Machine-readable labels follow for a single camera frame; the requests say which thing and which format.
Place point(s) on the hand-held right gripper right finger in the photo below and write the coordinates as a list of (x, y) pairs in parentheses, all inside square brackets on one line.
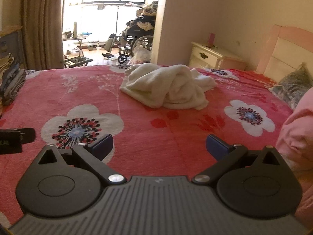
[(215, 146)]

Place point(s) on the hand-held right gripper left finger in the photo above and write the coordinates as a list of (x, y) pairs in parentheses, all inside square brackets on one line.
[(102, 145)]

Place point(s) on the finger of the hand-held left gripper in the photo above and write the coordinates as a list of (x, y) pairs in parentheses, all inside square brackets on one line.
[(28, 135)]

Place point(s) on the white fleece garment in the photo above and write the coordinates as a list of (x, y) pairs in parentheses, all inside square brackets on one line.
[(168, 88)]

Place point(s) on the pile of folded clothes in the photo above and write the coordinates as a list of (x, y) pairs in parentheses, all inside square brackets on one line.
[(11, 83)]

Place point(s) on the heap of clothes on wheelchair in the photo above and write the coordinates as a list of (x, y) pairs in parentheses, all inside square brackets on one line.
[(144, 20)]

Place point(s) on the red floral blanket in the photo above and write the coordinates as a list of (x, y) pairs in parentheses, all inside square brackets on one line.
[(171, 132)]

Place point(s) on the black folding rack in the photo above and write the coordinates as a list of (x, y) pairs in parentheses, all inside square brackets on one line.
[(75, 61)]

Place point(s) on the white nightstand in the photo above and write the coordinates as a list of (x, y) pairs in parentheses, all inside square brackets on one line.
[(207, 55)]

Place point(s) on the grey dresser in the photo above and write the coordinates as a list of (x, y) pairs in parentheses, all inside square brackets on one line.
[(9, 42)]

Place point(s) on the white plastic bag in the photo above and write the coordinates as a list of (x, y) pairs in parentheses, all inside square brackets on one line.
[(140, 55)]

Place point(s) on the patterned grey pillow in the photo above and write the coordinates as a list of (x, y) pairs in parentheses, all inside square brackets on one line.
[(293, 88)]

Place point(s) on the small folding table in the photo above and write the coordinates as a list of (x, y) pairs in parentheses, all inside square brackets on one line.
[(73, 39)]

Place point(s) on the wheelchair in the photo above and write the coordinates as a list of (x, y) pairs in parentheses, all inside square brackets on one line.
[(137, 42)]

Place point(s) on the brown curtain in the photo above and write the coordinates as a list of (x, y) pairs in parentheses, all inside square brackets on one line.
[(41, 24)]

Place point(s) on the pink headboard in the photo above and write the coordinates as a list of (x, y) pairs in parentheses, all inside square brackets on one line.
[(283, 53)]

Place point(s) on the tall bottle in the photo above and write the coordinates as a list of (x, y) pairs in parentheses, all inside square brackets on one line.
[(75, 29)]

